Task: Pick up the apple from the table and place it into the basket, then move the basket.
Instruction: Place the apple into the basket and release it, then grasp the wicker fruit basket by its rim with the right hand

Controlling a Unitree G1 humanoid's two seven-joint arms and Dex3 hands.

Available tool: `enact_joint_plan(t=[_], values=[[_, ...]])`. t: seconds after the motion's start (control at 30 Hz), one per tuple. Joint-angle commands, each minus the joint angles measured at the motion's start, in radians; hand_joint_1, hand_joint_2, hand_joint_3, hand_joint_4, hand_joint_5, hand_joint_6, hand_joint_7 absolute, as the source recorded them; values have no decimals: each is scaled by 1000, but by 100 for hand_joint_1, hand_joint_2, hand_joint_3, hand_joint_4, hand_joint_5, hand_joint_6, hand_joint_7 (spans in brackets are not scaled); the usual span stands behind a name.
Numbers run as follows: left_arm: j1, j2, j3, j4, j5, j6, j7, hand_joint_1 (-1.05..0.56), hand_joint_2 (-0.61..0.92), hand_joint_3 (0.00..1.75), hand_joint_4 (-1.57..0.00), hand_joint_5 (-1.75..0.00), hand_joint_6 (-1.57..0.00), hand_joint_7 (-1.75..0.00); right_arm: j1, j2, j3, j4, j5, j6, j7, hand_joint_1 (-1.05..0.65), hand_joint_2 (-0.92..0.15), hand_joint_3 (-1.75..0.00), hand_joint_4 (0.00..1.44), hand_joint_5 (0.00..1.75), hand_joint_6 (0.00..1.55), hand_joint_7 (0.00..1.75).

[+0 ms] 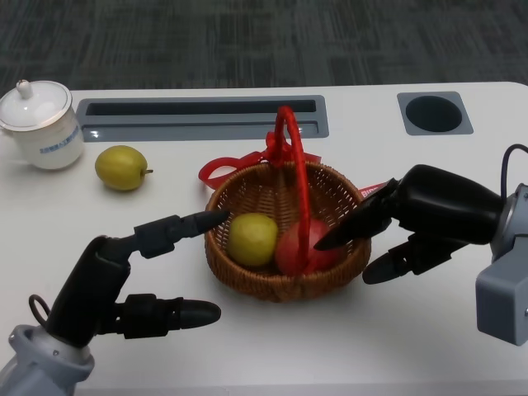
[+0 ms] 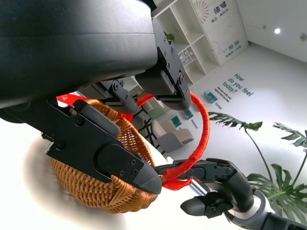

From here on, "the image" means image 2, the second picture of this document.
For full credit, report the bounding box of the wicker basket with red handle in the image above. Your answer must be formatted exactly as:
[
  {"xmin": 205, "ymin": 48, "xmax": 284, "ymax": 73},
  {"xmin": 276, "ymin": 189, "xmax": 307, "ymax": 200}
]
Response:
[{"xmin": 50, "ymin": 92, "xmax": 211, "ymax": 214}]

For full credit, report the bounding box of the grey armchair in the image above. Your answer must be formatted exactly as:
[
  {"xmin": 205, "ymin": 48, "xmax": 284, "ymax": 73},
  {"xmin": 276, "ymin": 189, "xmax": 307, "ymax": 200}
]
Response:
[{"xmin": 152, "ymin": 118, "xmax": 194, "ymax": 154}]

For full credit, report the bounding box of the white shelf unit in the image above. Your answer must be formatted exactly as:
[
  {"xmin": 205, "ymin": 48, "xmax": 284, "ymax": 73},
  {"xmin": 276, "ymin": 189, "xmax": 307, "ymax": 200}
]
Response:
[{"xmin": 151, "ymin": 0, "xmax": 221, "ymax": 85}]

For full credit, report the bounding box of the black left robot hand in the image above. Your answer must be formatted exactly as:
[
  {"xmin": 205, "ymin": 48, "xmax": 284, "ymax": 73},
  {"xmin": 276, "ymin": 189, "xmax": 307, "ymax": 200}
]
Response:
[{"xmin": 0, "ymin": 0, "xmax": 192, "ymax": 195}]

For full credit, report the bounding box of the large monstera plant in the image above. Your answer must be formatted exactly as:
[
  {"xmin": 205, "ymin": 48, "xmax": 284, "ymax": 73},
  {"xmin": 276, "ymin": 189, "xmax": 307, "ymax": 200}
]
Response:
[{"xmin": 208, "ymin": 111, "xmax": 307, "ymax": 228}]

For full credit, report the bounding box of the white printed banner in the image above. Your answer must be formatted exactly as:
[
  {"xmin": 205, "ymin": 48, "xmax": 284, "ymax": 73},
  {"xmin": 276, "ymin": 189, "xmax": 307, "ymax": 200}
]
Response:
[{"xmin": 190, "ymin": 0, "xmax": 249, "ymax": 67}]

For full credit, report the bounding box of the red birthday ribbon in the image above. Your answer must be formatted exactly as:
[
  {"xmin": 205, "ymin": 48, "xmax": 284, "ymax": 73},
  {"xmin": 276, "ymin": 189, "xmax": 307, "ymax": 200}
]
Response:
[{"xmin": 56, "ymin": 94, "xmax": 193, "ymax": 192}]

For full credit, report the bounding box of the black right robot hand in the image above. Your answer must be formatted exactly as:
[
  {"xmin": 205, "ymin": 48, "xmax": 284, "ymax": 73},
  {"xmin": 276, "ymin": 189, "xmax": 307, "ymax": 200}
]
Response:
[{"xmin": 153, "ymin": 157, "xmax": 255, "ymax": 219}]

